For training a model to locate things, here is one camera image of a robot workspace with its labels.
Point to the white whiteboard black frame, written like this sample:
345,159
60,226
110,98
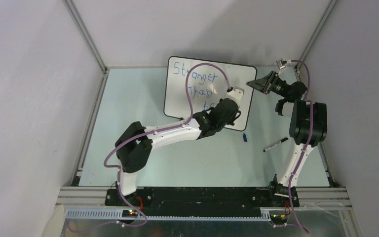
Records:
203,83

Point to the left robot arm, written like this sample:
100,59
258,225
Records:
134,146

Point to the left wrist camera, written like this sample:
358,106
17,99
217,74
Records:
235,94

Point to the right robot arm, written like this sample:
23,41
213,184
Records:
308,127

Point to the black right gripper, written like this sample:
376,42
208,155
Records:
259,84

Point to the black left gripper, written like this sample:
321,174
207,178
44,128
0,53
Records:
230,121

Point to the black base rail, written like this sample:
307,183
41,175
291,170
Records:
205,202

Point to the black marker pen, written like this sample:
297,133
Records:
275,144

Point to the grey cable duct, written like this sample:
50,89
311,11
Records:
120,214

